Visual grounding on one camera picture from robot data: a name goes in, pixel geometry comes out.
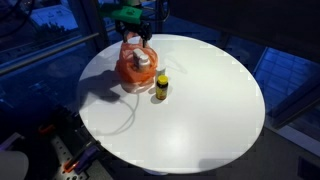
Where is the amber bottle with yellow cap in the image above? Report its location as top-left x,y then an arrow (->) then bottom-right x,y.
155,74 -> 170,101

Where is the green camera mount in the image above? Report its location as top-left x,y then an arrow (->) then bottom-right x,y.
99,3 -> 144,25

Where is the orange and purple clamp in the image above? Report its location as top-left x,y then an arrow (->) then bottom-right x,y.
62,142 -> 102,175

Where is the white rounded object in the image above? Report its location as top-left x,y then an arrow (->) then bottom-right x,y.
0,150 -> 30,180

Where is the metal railing bar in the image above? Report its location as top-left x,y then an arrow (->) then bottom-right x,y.
0,32 -> 101,76

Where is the perforated metal mounting board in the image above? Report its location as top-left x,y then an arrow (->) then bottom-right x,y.
49,134 -> 88,180

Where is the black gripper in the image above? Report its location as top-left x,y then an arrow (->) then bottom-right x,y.
114,19 -> 153,48

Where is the orange plastic bag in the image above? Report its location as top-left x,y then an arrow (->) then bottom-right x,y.
114,36 -> 159,86

